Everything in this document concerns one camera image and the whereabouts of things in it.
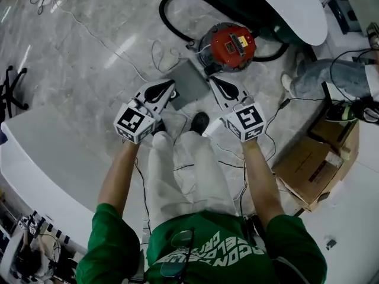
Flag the small cardboard box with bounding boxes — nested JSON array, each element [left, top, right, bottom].
[[307, 118, 361, 183]]

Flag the person's right black shoe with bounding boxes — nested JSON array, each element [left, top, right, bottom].
[[190, 111, 211, 136]]

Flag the large cardboard box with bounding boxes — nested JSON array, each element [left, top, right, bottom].
[[271, 135, 346, 213]]

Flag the black vacuum hose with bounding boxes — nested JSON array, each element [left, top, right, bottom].
[[158, 0, 290, 63]]

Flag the red vacuum cleaner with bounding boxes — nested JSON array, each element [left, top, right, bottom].
[[197, 22, 257, 74]]

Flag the person's left forearm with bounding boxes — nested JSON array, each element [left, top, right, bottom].
[[97, 137, 140, 219]]

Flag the grey cloth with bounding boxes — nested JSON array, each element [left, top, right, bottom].
[[170, 59, 211, 111]]

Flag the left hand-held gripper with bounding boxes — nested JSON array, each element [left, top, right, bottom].
[[113, 79, 176, 145]]

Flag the black eyeglasses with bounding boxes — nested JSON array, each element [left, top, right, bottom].
[[160, 228, 195, 278]]

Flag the person's green shirt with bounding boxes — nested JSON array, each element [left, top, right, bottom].
[[76, 202, 328, 284]]

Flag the white curved table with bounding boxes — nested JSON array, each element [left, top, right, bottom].
[[0, 104, 101, 254]]

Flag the black metal frame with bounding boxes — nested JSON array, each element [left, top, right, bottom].
[[307, 80, 333, 139]]

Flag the yellow-green gadget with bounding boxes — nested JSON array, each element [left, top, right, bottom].
[[325, 100, 359, 123]]

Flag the person's white trousers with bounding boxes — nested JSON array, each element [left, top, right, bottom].
[[147, 130, 238, 236]]

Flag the black floor cable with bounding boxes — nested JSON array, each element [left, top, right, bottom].
[[134, 157, 152, 239]]

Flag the green and white bathtub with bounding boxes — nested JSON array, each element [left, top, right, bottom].
[[200, 0, 329, 46]]

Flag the black office chair base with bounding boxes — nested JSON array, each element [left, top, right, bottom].
[[0, 64, 30, 118]]

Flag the person's right forearm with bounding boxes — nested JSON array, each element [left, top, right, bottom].
[[241, 139, 285, 228]]

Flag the black adapter cable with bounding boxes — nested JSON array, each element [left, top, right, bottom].
[[264, 97, 327, 163]]

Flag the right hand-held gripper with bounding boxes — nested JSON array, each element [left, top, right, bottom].
[[208, 76, 268, 143]]

